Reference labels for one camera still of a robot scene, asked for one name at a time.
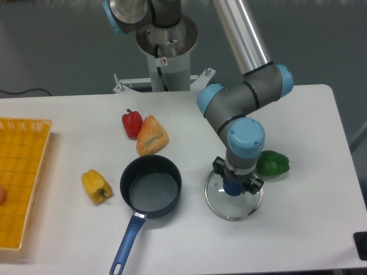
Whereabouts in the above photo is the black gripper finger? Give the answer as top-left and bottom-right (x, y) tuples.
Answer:
(243, 176), (264, 195)
(212, 156), (226, 182)

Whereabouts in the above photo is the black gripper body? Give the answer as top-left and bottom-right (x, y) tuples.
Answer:
(223, 167), (253, 186)

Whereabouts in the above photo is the glass lid blue knob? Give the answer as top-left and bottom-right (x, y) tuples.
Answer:
(205, 170), (264, 221)

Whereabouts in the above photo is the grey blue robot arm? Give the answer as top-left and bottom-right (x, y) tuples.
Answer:
(103, 1), (294, 196)

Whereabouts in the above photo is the green bell pepper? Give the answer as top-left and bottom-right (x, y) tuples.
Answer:
(256, 150), (290, 176)

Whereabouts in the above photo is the orange bread pastry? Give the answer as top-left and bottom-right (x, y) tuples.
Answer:
(136, 115), (169, 156)

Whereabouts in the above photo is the red bell pepper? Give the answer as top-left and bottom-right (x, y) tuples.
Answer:
(122, 109), (143, 140)

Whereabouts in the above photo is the black table corner device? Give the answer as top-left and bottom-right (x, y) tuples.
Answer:
(353, 231), (367, 261)

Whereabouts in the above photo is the yellow bell pepper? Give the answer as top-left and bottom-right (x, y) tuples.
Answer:
(81, 169), (112, 205)

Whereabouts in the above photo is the yellow woven basket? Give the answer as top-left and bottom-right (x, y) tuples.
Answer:
(1, 117), (53, 251)

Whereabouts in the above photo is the black saucepan blue handle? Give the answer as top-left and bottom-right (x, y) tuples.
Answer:
(110, 155), (182, 274)

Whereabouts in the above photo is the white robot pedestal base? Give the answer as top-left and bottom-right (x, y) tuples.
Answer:
(114, 15), (216, 94)

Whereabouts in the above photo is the black cable on pedestal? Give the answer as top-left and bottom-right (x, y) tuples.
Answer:
(154, 44), (170, 92)

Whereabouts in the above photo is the black floor cable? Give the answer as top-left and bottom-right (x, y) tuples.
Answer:
(0, 88), (53, 96)

